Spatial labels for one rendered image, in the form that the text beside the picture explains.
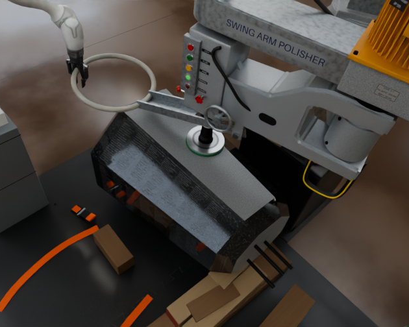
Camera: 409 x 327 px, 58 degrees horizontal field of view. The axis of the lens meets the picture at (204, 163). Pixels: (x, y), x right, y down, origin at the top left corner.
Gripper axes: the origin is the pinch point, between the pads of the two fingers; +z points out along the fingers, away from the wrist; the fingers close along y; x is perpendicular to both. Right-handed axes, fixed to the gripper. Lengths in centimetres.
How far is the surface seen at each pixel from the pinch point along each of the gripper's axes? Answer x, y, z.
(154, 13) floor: 233, -38, 95
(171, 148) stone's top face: -28, 70, -4
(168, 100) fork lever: -4, 58, -14
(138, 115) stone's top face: -11.6, 43.9, -1.6
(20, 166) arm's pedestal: -51, -15, 34
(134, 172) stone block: -40, 54, 12
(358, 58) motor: -42, 128, -99
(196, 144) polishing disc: -22, 82, -8
